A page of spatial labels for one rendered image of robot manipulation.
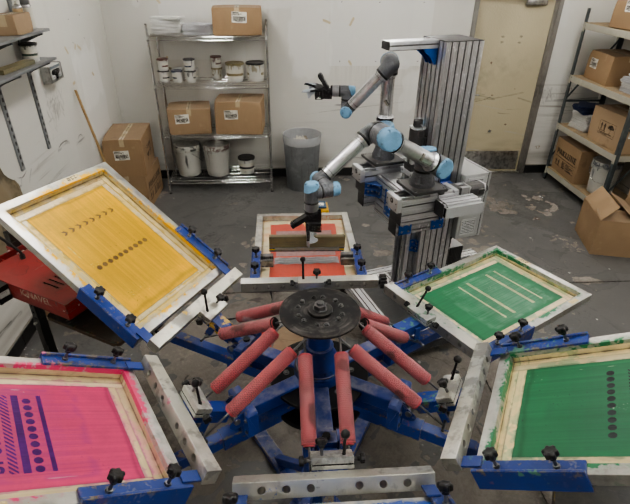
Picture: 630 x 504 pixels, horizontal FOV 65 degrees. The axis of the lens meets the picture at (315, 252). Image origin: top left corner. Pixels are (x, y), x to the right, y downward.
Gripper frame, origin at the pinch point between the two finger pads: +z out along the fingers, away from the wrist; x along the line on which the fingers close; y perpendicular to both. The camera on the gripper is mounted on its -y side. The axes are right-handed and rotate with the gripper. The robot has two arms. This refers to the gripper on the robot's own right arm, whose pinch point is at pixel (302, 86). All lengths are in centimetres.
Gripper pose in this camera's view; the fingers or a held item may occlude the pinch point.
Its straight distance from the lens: 345.1
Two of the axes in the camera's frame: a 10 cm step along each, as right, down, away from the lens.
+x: 0.8, -6.2, 7.8
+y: 0.0, 7.8, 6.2
